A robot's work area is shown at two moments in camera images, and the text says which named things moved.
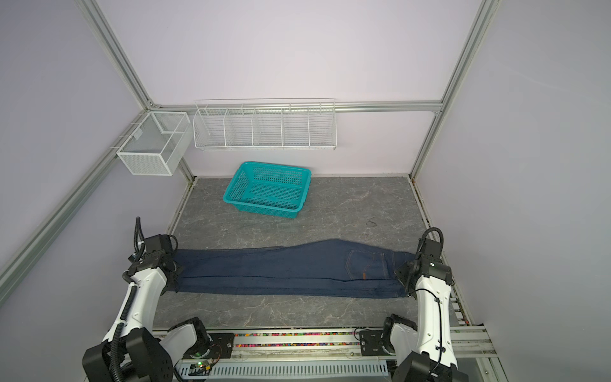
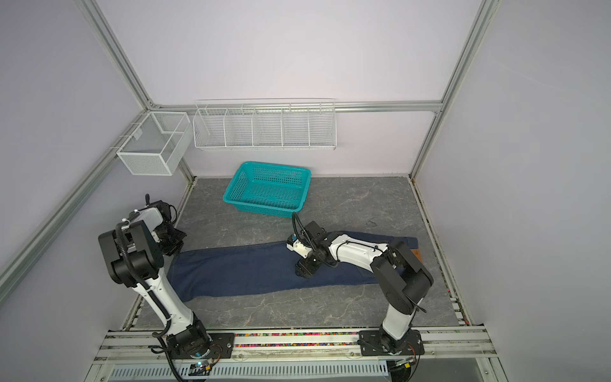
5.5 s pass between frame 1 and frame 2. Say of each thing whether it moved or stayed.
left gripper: moved
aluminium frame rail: stayed
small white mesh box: stayed
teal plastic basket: stayed
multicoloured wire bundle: stayed
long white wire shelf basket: stayed
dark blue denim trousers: moved
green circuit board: stayed
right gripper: moved
